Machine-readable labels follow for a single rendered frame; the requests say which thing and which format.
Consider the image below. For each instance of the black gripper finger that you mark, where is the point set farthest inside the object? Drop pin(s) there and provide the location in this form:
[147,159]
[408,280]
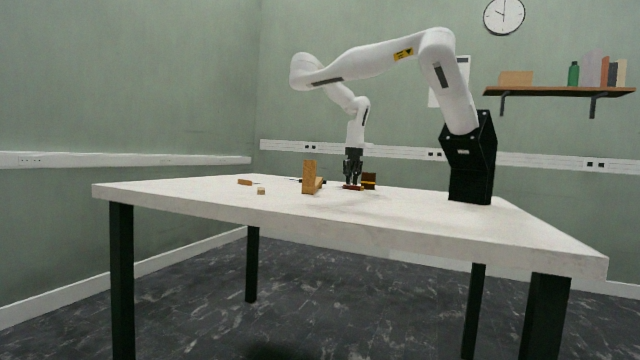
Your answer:
[348,171]
[356,172]

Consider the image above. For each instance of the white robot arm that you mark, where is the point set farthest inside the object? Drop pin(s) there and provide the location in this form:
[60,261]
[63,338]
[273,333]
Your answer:
[436,59]

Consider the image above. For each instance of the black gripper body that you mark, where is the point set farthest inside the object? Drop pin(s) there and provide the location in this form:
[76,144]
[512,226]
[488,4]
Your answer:
[353,154]

